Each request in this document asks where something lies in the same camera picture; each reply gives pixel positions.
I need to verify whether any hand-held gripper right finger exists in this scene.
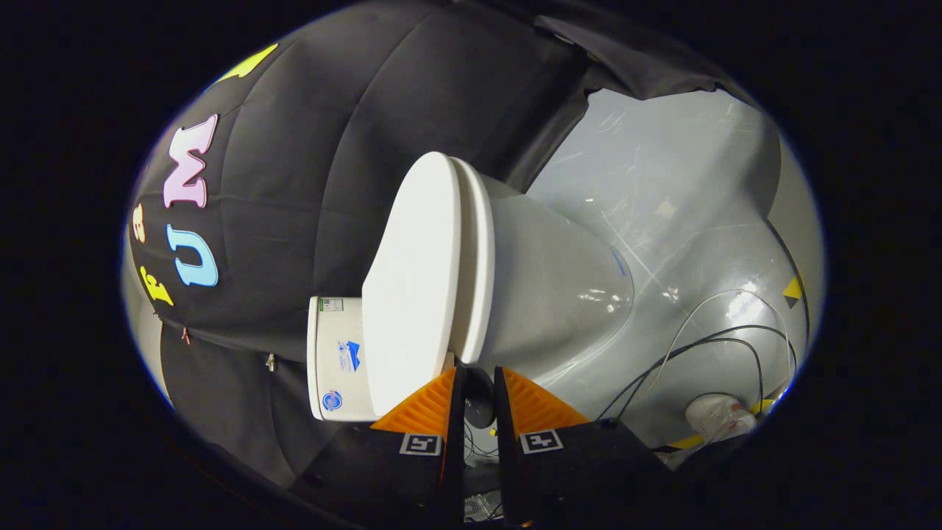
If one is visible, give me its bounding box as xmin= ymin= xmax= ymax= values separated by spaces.
xmin=493 ymin=366 xmax=674 ymax=529

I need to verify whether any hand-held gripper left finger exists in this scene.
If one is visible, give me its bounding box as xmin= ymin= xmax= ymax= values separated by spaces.
xmin=289 ymin=366 xmax=467 ymax=530

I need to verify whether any white ceramic toilet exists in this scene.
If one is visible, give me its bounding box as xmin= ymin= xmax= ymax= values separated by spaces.
xmin=308 ymin=173 xmax=635 ymax=423

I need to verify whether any white toilet seat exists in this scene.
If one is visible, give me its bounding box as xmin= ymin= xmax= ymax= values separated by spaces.
xmin=450 ymin=157 xmax=496 ymax=366

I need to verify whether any dark round object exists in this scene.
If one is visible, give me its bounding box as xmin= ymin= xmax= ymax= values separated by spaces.
xmin=465 ymin=368 xmax=496 ymax=430

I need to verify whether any person's white shoe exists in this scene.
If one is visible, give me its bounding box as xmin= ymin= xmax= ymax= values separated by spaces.
xmin=686 ymin=394 xmax=757 ymax=442

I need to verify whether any black backdrop cloth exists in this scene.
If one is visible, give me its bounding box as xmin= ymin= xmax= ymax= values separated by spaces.
xmin=121 ymin=0 xmax=759 ymax=490

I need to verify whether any thin black cable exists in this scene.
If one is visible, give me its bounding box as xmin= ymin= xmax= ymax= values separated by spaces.
xmin=595 ymin=324 xmax=798 ymax=422

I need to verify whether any thin white cable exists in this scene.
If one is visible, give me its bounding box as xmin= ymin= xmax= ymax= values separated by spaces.
xmin=639 ymin=289 xmax=796 ymax=395

